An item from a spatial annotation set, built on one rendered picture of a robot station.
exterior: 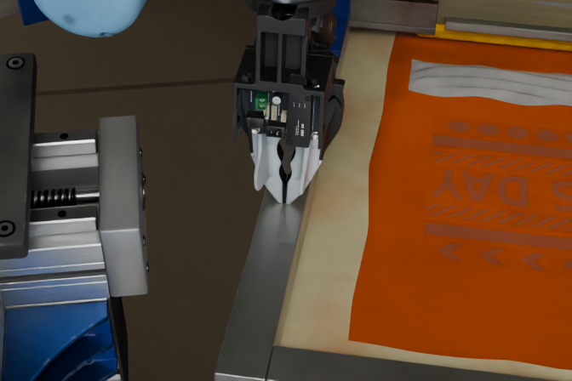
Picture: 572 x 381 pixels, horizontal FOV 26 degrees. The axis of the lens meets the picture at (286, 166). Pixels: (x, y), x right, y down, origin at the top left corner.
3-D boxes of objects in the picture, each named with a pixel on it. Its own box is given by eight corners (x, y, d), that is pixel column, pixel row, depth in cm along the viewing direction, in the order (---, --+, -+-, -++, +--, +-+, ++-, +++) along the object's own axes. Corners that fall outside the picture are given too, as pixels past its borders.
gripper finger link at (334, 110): (283, 158, 104) (287, 67, 99) (286, 146, 105) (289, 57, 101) (339, 164, 104) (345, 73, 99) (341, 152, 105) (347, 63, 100)
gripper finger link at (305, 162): (276, 233, 103) (279, 140, 98) (286, 193, 108) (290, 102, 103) (313, 237, 103) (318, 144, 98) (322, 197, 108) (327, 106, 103)
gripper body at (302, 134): (228, 147, 97) (229, 8, 90) (247, 93, 104) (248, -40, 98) (325, 157, 96) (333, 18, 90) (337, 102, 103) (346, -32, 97)
